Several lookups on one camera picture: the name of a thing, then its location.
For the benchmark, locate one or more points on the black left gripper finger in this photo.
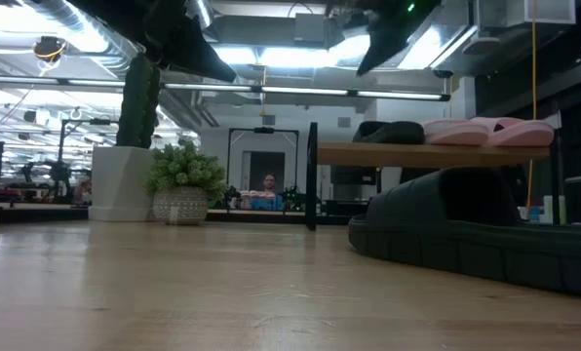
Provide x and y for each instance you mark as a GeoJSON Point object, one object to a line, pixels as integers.
{"type": "Point", "coordinates": [203, 69]}
{"type": "Point", "coordinates": [200, 49]}

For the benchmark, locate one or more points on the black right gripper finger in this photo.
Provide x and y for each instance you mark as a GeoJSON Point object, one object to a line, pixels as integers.
{"type": "Point", "coordinates": [371, 46]}
{"type": "Point", "coordinates": [390, 39]}

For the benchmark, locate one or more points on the black slide sandal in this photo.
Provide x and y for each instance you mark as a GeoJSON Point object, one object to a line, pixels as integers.
{"type": "Point", "coordinates": [441, 229]}
{"type": "Point", "coordinates": [393, 132]}

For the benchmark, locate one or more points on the pink slide sandal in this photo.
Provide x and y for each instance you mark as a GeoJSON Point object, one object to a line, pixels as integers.
{"type": "Point", "coordinates": [524, 135]}
{"type": "Point", "coordinates": [458, 134]}

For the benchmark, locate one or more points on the grey ceiling box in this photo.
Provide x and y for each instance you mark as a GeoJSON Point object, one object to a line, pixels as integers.
{"type": "Point", "coordinates": [310, 28]}

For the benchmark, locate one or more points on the small green succulent plant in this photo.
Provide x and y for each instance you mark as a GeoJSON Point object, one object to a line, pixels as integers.
{"type": "Point", "coordinates": [185, 170]}

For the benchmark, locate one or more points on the person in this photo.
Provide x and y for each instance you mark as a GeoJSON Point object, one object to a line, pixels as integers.
{"type": "Point", "coordinates": [83, 192]}
{"type": "Point", "coordinates": [269, 183]}

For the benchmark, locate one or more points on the patterned grey round pot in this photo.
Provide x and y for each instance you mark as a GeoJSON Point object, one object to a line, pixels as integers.
{"type": "Point", "coordinates": [181, 205]}

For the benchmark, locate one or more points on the white and green bottle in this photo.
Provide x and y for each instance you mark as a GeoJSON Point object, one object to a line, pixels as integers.
{"type": "Point", "coordinates": [548, 209]}

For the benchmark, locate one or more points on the grey wall vent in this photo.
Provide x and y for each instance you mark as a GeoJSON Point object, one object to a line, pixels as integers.
{"type": "Point", "coordinates": [344, 122]}
{"type": "Point", "coordinates": [269, 120]}

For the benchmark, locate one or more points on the black background rig frame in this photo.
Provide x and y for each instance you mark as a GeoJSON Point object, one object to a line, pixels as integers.
{"type": "Point", "coordinates": [263, 130]}

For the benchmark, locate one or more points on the wooden shelf with black frame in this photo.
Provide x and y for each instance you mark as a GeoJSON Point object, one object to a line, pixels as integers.
{"type": "Point", "coordinates": [417, 156]}

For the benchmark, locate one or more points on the black aluminium table frame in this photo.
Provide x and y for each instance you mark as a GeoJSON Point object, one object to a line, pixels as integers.
{"type": "Point", "coordinates": [37, 214]}

